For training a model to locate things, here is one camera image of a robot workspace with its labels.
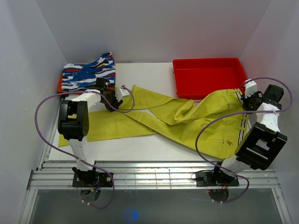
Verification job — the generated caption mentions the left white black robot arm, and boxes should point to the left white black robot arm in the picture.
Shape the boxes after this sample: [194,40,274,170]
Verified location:
[58,77,124,187]

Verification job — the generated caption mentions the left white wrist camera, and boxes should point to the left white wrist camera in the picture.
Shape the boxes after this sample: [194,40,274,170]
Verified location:
[115,88,130,101]

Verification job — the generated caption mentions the purple cable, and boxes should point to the purple cable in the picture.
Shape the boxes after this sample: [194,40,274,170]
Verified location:
[34,84,135,209]
[186,77,294,203]

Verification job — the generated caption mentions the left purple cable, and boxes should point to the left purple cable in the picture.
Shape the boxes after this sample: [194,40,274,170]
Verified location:
[34,84,135,209]

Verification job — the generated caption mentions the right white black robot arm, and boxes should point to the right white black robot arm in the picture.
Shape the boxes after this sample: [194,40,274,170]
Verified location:
[211,81,287,185]

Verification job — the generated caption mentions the red plastic tray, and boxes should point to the red plastic tray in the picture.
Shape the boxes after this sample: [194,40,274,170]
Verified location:
[172,57,247,100]

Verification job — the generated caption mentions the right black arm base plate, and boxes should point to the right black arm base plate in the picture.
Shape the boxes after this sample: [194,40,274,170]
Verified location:
[195,171,239,187]

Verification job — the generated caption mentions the folded multicolour patterned trousers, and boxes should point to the folded multicolour patterned trousers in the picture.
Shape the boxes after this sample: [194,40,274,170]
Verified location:
[57,52,116,93]

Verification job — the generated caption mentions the aluminium rail frame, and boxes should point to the aluminium rail frame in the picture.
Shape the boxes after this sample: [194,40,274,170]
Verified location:
[18,93,292,224]

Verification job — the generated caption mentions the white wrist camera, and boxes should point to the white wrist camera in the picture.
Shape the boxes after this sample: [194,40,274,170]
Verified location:
[115,88,130,101]
[243,79,257,98]

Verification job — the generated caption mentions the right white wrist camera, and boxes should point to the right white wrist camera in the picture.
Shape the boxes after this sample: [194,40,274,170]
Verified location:
[243,79,257,98]

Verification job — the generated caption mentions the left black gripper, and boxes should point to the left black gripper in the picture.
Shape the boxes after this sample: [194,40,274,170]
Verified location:
[101,91,122,112]

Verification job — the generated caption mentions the yellow-green trousers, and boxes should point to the yellow-green trousers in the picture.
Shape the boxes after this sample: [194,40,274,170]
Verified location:
[57,84,249,163]

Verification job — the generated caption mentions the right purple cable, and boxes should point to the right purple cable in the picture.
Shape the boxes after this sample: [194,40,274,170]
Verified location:
[186,77,294,203]

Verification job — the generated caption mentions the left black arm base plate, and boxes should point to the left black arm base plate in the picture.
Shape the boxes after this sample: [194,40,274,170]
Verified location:
[71,172,113,188]

